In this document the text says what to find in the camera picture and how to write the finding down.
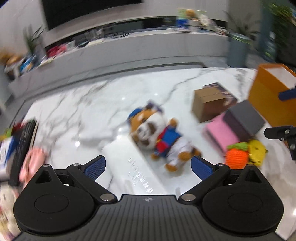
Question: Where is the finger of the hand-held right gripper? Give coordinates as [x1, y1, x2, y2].
[264, 125, 296, 161]
[278, 85, 296, 102]

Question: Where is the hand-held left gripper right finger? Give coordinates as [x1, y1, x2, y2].
[178, 155, 263, 204]

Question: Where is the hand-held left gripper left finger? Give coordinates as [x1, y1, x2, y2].
[35, 156, 117, 204]

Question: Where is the orange crochet fruit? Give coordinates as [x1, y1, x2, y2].
[225, 142, 250, 169]

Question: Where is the pink box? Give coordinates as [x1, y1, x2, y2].
[203, 113, 241, 153]

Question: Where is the orange storage box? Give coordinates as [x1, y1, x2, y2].
[248, 63, 296, 127]

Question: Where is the yellow crochet toy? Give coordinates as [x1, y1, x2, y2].
[247, 139, 269, 167]

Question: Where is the grey box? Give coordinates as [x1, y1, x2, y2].
[222, 100, 266, 142]

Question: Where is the brown plush dog toy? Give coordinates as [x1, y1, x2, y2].
[127, 99, 202, 172]

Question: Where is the dark printed box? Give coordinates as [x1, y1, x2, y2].
[203, 82, 237, 115]

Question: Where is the pink toy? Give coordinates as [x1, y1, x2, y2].
[19, 148, 48, 184]

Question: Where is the brown cardboard box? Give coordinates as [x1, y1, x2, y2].
[191, 86, 226, 123]

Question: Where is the grey planter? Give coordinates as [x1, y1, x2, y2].
[228, 35, 252, 69]

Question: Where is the black keyboard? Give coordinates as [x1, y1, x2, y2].
[9, 119, 38, 187]

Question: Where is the green spiky potted plant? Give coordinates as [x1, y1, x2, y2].
[223, 9, 260, 43]

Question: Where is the white and blue box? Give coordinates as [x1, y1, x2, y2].
[0, 136, 15, 168]

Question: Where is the white plush toy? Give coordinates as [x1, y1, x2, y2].
[0, 185, 20, 235]

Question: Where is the grey media console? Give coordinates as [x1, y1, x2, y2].
[0, 30, 232, 99]

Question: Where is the tall green potted plant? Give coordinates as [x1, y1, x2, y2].
[23, 25, 48, 59]

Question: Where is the black television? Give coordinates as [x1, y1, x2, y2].
[42, 0, 142, 31]

